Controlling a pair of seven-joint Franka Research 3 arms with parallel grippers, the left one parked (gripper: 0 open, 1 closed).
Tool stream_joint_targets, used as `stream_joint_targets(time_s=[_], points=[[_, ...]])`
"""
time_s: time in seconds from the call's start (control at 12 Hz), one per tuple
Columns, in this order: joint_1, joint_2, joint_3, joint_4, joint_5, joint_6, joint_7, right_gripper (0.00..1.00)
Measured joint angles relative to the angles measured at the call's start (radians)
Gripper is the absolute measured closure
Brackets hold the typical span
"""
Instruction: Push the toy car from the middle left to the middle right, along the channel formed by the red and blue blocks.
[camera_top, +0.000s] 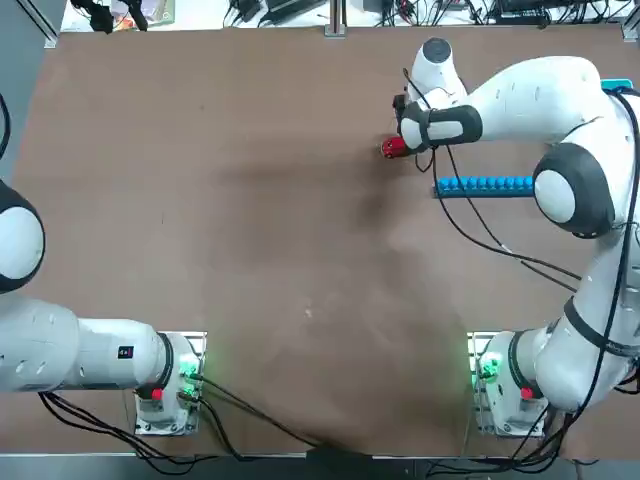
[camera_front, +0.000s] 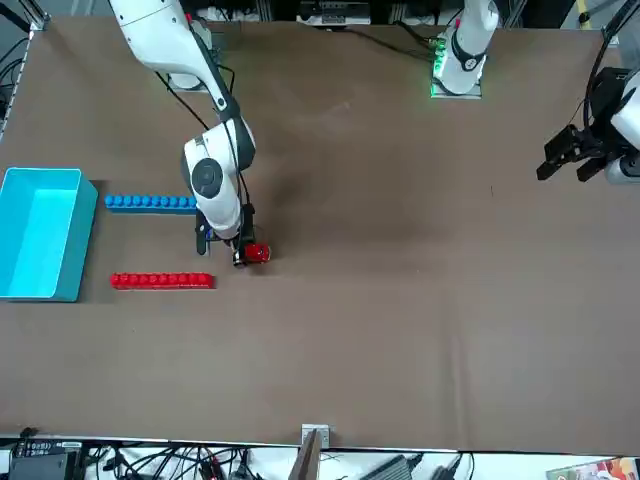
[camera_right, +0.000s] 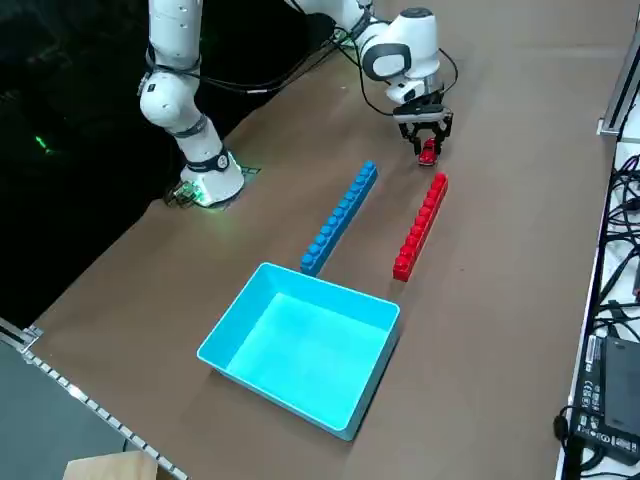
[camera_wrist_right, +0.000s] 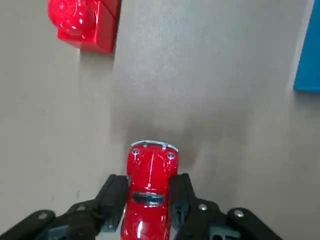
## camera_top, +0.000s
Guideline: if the red toy car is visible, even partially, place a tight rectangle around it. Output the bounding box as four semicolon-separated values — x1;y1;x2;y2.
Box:
381;136;409;160

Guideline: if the blue toy block row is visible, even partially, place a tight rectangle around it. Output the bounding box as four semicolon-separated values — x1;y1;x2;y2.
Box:
432;175;537;200

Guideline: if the colourful printed booklet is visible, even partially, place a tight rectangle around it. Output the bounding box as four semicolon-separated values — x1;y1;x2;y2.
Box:
110;0;177;27

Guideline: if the aluminium camera post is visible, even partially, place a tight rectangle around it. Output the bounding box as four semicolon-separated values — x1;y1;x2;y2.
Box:
323;0;348;38

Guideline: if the black cable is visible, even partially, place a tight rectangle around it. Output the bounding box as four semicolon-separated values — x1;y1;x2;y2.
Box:
189;389;311;461
402;69;584;294
38;392;241;464
38;394;201;476
198;375;326;449
544;84;640;441
0;92;12;159

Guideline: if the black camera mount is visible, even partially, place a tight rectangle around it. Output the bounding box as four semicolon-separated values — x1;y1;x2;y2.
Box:
304;446;374;480

